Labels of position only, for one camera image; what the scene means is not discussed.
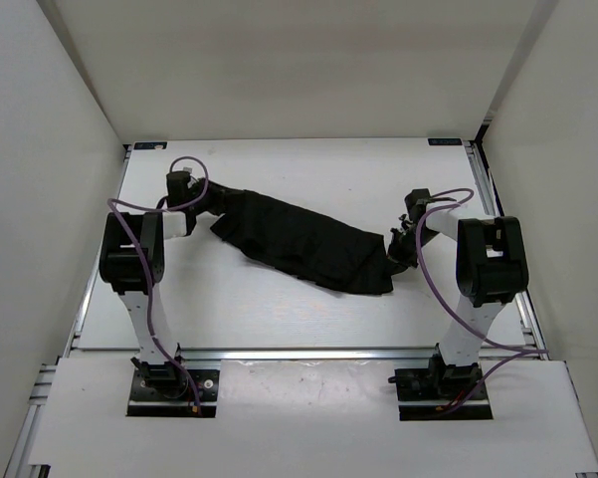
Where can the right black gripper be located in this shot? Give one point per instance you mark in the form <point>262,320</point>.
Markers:
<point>395,254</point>

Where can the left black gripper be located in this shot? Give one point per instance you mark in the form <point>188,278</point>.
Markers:
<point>222,197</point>

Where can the black pleated skirt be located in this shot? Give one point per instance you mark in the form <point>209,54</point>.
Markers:
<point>307,245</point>

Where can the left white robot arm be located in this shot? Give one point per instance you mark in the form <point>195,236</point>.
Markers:
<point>132,262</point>

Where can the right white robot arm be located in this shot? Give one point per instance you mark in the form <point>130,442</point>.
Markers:
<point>491,269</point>

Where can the left blue corner label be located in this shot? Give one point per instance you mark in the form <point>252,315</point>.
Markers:
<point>150,145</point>

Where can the blue corner label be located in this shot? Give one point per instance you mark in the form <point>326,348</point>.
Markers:
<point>150,145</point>
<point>444,141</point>

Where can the right blue corner label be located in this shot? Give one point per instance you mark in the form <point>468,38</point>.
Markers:
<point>444,141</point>

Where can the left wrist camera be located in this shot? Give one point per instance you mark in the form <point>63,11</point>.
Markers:
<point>179,186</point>

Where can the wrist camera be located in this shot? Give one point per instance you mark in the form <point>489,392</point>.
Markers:
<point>417,201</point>
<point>179,186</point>

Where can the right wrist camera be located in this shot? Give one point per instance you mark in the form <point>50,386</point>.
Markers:
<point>417,201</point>

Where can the right aluminium frame rail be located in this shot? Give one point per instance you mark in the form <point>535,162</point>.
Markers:
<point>492,204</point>

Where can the aluminium frame rail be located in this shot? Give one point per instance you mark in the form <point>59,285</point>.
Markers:
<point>492,204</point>
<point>307,354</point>

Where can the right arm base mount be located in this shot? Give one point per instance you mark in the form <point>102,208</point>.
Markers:
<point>439,393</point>

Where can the front aluminium frame rail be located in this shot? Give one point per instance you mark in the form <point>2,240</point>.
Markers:
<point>307,354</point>

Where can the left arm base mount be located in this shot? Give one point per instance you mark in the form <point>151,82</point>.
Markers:
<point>175,401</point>

